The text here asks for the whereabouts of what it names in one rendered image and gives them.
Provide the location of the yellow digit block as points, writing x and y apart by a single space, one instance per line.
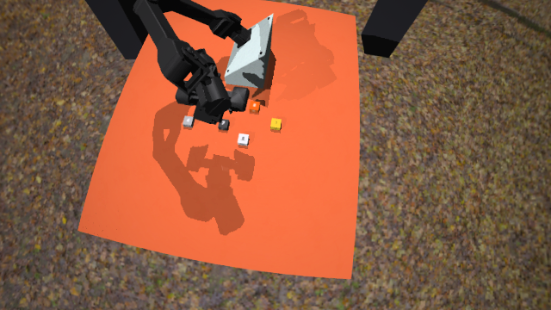
275 124

